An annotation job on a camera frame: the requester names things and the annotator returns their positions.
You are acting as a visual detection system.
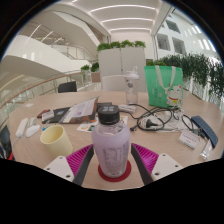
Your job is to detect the ceiling light strips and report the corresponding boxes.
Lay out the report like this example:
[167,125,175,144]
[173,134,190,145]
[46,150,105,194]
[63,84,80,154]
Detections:
[89,3,158,34]

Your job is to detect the white label card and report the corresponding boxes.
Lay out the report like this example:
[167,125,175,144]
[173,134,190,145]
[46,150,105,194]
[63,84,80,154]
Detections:
[178,129,200,150]

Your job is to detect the flat round red coaster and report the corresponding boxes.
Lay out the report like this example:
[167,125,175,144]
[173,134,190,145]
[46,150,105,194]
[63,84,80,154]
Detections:
[97,159,132,183]

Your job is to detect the blue marker pen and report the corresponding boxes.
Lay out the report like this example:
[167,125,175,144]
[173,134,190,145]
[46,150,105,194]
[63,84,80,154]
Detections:
[41,123,54,132]

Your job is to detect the white chair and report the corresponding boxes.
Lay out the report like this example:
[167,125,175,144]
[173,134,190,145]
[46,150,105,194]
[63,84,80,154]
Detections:
[100,74,129,92]

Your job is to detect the small potted plants planter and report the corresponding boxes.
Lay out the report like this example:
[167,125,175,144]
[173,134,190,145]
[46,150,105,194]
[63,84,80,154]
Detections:
[80,62,101,84]

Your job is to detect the white cabinet with plants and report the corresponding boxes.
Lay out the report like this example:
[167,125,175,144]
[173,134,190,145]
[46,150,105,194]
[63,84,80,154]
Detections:
[96,39,148,93]

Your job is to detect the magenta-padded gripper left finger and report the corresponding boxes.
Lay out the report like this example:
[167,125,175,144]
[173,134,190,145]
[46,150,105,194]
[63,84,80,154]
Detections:
[43,143,95,187]

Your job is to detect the white card box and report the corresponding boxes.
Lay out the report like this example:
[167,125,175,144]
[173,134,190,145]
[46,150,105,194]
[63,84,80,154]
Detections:
[41,110,55,122]

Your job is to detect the black notebook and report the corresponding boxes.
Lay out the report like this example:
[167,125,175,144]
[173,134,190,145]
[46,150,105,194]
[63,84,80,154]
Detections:
[41,106,73,125]

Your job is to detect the small white case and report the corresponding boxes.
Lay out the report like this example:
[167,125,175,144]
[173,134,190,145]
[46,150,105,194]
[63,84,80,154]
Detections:
[27,116,38,128]

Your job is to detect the red and black phone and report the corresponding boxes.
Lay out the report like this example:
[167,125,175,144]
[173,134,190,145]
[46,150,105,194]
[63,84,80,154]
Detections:
[36,108,51,119]

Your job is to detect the clear shaker bottle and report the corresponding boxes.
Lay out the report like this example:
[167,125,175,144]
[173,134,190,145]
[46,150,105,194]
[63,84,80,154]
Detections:
[124,65,140,105]

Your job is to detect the black cable bundle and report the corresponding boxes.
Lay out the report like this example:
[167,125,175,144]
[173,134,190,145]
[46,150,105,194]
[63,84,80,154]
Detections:
[128,103,201,133]

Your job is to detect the red and blue chair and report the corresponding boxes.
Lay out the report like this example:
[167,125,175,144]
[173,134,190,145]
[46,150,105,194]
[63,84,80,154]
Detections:
[0,124,16,161]

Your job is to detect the green tote bag cat print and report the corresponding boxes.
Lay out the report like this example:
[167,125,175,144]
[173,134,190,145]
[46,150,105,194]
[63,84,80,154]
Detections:
[143,65,184,109]

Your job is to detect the black chair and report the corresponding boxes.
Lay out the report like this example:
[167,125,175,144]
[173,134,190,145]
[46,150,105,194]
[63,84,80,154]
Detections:
[57,80,78,94]

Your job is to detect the purple drink bottle black cap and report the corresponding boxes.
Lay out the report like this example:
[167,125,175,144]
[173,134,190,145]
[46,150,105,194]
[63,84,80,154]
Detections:
[91,105,131,179]

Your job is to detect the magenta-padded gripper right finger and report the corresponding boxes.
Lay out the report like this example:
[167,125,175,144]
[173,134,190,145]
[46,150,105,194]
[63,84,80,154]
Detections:
[130,143,184,186]

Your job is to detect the glass balustrade wooden rail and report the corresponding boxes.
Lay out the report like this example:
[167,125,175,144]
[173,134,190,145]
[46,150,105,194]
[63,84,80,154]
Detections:
[0,69,84,111]

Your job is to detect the pale yellow mug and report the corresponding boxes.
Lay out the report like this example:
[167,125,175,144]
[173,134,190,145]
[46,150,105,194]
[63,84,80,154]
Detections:
[39,124,74,158]

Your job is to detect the row of green hedge plants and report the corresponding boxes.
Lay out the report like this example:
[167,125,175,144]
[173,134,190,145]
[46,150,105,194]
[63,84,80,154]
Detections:
[161,53,224,103]

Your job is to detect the white plug adapter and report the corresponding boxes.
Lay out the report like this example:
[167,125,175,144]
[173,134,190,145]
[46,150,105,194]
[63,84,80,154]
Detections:
[118,103,137,114]

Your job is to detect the low planter with greenery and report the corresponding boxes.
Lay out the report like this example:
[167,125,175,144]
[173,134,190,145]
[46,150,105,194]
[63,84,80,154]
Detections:
[145,59,167,68]

